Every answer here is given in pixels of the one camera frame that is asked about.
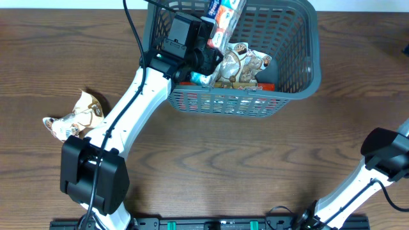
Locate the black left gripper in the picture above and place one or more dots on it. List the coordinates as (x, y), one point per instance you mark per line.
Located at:
(213, 57)

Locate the beige cookie bag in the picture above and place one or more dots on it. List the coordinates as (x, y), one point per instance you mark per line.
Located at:
(233, 62)
(87, 113)

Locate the Kleenex tissue multipack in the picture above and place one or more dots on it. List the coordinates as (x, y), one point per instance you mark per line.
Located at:
(224, 16)

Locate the red spaghetti packet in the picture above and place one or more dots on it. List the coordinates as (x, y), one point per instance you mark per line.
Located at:
(221, 104)

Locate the cookie bag with clear window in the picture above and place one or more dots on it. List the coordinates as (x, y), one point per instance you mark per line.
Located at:
(254, 63)

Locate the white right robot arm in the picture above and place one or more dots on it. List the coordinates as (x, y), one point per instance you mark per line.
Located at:
(384, 162)

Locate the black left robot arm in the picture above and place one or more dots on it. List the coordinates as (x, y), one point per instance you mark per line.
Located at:
(93, 169)

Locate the grey plastic basket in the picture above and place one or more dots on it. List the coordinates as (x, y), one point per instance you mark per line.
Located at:
(285, 30)

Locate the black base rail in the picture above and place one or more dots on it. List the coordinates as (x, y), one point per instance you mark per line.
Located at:
(280, 222)

